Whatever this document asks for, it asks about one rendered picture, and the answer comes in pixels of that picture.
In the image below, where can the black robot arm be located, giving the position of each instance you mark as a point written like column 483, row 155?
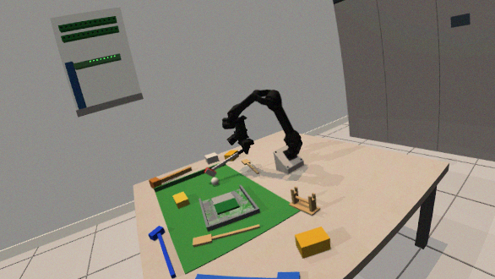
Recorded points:
column 273, row 101

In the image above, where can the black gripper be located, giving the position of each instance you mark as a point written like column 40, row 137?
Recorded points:
column 244, row 142

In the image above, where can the green flat mat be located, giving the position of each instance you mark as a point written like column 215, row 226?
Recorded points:
column 187, row 222

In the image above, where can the blue putter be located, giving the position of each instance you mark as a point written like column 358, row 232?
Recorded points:
column 156, row 234

